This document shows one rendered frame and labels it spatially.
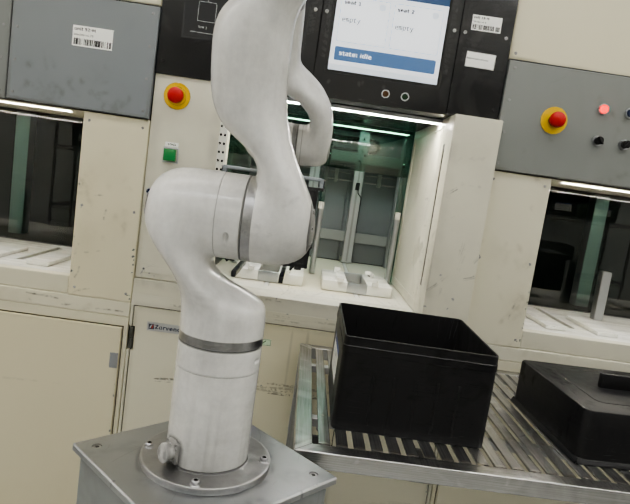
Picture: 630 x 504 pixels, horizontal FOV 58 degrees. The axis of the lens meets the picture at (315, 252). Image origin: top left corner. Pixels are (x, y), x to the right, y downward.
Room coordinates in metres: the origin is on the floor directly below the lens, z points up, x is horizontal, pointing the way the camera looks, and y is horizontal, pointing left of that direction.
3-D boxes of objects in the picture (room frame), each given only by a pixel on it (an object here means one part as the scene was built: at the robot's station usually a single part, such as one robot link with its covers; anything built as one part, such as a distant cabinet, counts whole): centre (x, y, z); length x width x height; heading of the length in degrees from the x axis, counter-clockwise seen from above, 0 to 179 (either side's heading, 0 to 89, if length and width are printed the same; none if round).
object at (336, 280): (1.79, -0.14, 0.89); 0.22 x 0.21 x 0.04; 2
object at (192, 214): (0.80, 0.15, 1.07); 0.19 x 0.12 x 0.24; 90
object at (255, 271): (1.79, 0.13, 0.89); 0.22 x 0.21 x 0.04; 2
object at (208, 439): (0.80, 0.12, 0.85); 0.19 x 0.19 x 0.18
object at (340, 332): (1.11, -0.21, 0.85); 0.28 x 0.28 x 0.17; 1
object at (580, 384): (1.12, -0.64, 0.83); 0.29 x 0.29 x 0.13; 4
